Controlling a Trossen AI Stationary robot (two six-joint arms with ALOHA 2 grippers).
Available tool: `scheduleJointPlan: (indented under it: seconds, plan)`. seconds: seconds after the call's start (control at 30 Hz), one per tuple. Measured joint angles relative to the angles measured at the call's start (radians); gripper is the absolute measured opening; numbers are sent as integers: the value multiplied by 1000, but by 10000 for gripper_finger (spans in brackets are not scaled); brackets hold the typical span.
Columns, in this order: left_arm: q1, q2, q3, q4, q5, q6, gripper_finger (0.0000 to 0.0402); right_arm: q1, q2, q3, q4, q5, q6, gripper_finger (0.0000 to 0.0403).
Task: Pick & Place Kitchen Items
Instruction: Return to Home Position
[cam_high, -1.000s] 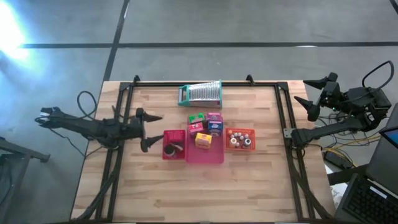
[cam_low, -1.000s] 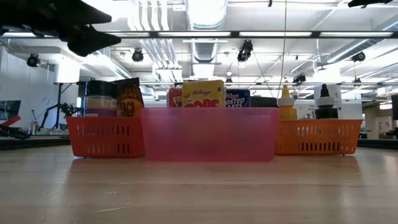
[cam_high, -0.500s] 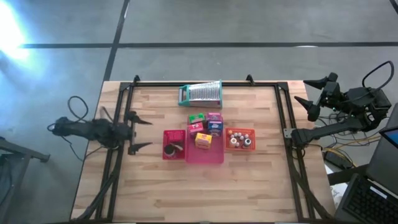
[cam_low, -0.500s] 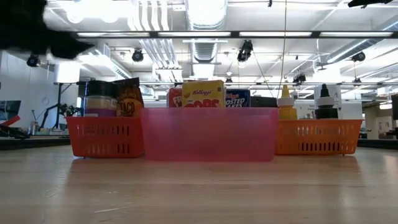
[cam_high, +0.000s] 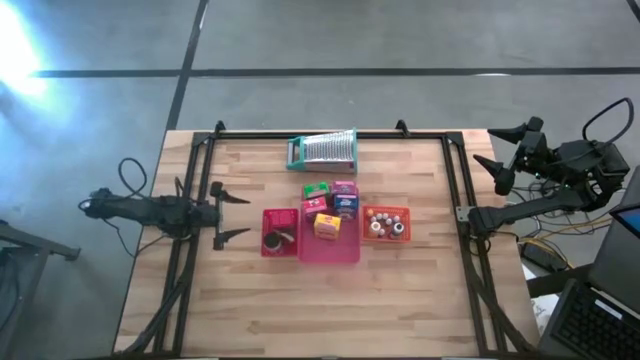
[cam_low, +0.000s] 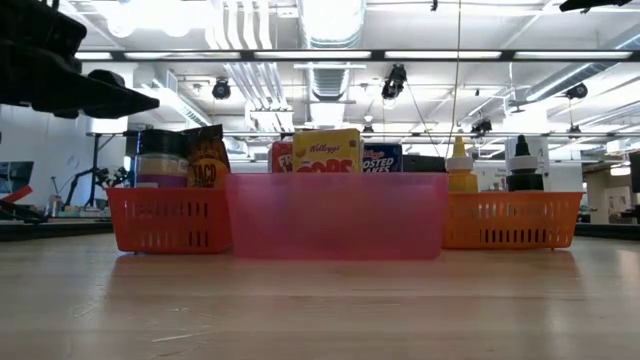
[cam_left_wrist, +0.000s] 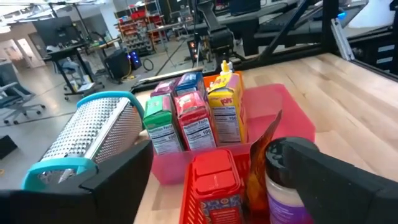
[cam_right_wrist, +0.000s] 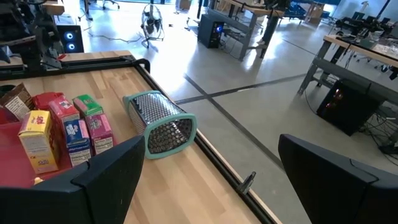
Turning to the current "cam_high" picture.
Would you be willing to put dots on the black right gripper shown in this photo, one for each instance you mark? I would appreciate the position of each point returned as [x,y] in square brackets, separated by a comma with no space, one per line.
[532,150]

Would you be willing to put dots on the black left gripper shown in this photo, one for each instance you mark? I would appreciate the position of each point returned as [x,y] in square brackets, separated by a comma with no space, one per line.
[212,215]

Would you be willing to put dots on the purple-label spice jar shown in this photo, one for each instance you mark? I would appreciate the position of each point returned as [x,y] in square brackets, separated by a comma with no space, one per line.
[272,241]

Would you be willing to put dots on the red Froot Loops box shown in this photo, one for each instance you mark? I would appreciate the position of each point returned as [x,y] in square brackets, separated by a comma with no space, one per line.
[315,206]

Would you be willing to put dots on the green Apple Jacks box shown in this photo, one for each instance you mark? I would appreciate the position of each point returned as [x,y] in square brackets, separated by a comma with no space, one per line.
[316,190]

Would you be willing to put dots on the yellow Corn Pops box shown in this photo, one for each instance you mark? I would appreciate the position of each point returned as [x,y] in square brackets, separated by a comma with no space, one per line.
[327,226]

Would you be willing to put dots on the small blue carton box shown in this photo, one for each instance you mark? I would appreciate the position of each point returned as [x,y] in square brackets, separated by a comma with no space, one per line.
[346,206]

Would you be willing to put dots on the pink Raisin Bran box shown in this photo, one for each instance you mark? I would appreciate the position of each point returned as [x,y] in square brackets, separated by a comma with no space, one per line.
[344,187]

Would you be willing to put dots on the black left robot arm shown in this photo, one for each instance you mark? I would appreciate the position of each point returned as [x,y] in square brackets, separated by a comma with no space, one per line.
[145,210]

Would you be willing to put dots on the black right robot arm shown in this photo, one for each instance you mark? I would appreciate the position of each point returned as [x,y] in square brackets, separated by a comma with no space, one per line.
[560,190]

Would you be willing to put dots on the red plastic basket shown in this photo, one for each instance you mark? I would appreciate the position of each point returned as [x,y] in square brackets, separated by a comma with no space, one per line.
[270,220]

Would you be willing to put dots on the pink translucent plastic bin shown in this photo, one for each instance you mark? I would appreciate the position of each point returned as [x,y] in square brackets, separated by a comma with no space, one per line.
[330,247]

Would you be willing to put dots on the black power strip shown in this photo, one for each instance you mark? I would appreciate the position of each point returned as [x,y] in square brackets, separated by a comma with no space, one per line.
[540,256]

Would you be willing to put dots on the orange plastic basket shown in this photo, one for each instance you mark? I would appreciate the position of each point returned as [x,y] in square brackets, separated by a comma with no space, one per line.
[404,215]

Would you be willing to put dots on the teal metal box grater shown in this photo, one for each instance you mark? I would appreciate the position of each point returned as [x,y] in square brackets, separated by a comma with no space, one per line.
[330,150]

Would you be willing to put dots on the grey laptop with screen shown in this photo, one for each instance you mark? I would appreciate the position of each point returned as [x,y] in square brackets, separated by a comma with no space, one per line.
[615,260]

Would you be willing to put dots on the black laptop with keyboard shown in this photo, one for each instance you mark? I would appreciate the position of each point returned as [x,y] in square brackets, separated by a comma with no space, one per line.
[590,325]

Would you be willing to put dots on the grey side table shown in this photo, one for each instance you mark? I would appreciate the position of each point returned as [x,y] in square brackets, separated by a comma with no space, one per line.
[20,280]

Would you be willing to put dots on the black aluminium rig frame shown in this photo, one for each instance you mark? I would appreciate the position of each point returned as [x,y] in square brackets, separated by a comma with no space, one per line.
[240,134]

